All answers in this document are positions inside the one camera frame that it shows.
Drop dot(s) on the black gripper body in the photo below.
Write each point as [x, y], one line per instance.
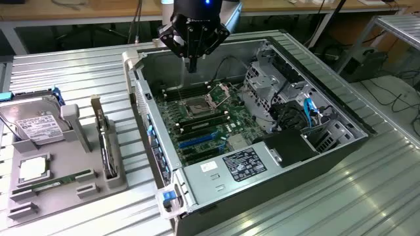
[197, 14]

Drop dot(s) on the green graphics card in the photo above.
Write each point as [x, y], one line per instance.
[109, 152]

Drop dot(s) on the open black PC case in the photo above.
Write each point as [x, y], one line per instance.
[158, 64]

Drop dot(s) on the black RAM slot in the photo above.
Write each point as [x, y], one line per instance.
[183, 95]
[207, 130]
[185, 87]
[186, 91]
[201, 118]

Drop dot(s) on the silver disk bay cage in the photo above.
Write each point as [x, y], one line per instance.
[263, 81]

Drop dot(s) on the metal socket cover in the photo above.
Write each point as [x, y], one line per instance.
[218, 94]

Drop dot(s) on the CPU socket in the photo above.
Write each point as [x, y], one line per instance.
[197, 108]

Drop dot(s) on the green motherboard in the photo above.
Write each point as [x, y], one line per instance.
[237, 110]

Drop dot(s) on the RAM stick with white label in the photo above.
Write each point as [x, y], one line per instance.
[202, 125]

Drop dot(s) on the black expansion slot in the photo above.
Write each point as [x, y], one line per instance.
[202, 148]
[197, 134]
[203, 154]

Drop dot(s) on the blue disk caddy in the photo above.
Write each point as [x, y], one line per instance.
[58, 94]

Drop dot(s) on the blue expansion slot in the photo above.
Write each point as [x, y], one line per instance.
[198, 140]

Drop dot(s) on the silver chipset heatsink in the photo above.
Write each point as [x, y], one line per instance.
[239, 143]

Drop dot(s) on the black box on floor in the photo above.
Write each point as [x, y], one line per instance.
[365, 66]

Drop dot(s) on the black plastic shroud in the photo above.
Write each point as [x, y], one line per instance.
[289, 147]

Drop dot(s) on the silver hard disk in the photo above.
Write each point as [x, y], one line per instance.
[37, 123]

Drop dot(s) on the aluminium slat side table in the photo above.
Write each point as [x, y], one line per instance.
[403, 24]

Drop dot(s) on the silver power supply with label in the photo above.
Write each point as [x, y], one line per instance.
[210, 182]

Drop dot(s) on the blue case latch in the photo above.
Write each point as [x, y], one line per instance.
[169, 197]

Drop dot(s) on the silver CPU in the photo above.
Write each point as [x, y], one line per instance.
[33, 169]

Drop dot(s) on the green RAM stick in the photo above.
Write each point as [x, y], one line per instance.
[55, 183]

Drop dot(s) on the grey parts rack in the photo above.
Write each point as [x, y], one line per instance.
[66, 201]

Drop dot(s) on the wooden desk with metal frame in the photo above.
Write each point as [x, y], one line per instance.
[98, 7]
[279, 5]

